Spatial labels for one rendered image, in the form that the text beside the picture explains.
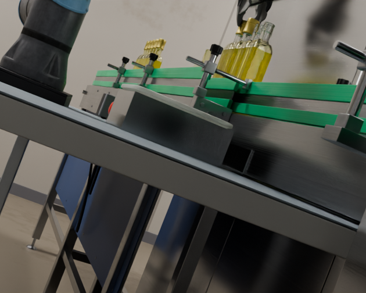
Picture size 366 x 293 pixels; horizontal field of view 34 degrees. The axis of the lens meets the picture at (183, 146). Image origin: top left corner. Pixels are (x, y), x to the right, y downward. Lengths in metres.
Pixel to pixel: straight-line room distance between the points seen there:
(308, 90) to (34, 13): 0.61
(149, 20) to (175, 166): 3.83
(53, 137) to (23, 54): 0.75
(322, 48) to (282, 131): 0.45
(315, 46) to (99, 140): 1.07
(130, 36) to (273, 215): 3.81
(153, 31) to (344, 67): 3.08
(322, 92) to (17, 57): 0.65
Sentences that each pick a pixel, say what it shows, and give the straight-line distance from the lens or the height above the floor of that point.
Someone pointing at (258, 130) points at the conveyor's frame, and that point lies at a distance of 1.25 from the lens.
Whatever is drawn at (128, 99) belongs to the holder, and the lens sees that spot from 1.17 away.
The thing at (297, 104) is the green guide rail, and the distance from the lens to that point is 1.19.
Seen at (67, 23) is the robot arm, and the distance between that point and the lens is 1.35.
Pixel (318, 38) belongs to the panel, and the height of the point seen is 1.15.
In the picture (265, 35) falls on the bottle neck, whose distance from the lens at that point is 1.58.
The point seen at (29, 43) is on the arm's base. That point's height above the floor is 0.85.
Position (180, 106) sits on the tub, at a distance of 1.17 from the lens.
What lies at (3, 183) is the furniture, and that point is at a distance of 2.14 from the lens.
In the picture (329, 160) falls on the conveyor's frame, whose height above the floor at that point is 0.83.
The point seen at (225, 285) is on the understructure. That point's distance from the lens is 1.63.
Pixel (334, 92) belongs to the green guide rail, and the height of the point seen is 0.95.
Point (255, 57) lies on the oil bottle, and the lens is 1.55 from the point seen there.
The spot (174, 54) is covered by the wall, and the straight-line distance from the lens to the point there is 4.41.
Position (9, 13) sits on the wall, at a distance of 4.45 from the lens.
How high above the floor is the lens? 0.76
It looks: level
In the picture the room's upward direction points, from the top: 21 degrees clockwise
